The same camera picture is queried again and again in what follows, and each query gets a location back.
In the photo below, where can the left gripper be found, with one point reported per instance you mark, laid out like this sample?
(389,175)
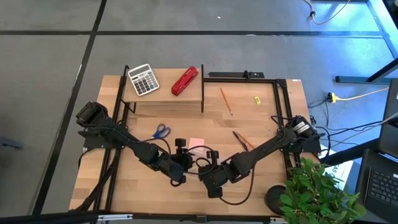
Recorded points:
(177,163)

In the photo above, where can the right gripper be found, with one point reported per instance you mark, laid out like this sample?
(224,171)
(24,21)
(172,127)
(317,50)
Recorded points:
(216,174)

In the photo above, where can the pink sticky note pad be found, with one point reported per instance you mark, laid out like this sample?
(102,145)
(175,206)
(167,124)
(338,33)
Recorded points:
(196,143)

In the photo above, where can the dark purple pen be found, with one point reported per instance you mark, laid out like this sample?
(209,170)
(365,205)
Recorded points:
(240,140)

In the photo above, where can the orange pencil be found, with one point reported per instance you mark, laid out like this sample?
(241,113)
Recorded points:
(226,101)
(247,142)

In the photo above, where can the small yellow eraser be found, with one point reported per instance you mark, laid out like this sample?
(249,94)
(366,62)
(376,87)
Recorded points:
(257,100)

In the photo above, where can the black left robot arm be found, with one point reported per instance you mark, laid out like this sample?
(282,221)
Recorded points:
(102,124)

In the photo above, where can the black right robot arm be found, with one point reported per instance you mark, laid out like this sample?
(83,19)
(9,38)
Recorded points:
(270,146)

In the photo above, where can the black round plant pot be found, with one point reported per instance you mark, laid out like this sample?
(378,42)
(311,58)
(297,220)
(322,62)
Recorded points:
(273,199)

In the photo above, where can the wooden shelf with black legs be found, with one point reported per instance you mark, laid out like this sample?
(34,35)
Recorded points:
(164,98)

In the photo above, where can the red stapler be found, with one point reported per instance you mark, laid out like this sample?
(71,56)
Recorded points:
(184,81)

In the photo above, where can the green leafy plant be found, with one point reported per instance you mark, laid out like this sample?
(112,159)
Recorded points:
(314,193)

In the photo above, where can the white grey desk calculator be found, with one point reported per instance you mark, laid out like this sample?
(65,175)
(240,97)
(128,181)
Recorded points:
(143,80)

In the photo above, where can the black mounting bar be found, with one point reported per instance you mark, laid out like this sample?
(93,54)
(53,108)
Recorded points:
(230,74)

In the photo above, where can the white printed sheet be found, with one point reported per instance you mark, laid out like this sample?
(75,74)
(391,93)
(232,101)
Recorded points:
(342,171)

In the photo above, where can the black slanted beam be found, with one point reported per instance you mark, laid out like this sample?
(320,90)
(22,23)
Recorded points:
(351,152)

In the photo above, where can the black laptop with keyboard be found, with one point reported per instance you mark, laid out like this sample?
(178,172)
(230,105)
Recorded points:
(382,186)

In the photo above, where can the black neighbouring table base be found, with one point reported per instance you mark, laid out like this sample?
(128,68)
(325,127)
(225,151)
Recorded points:
(357,79)

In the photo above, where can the black table-level camera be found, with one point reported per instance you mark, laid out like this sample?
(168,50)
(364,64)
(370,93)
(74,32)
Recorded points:
(201,218)

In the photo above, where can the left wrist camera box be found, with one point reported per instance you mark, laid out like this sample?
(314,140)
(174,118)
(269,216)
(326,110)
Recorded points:
(180,143)

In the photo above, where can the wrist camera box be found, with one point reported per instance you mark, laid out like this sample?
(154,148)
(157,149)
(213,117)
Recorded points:
(213,154)
(180,143)

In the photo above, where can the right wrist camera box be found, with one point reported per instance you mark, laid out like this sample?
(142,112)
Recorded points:
(213,154)

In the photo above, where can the black aluminium table frame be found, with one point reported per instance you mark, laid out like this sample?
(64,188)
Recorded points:
(239,80)

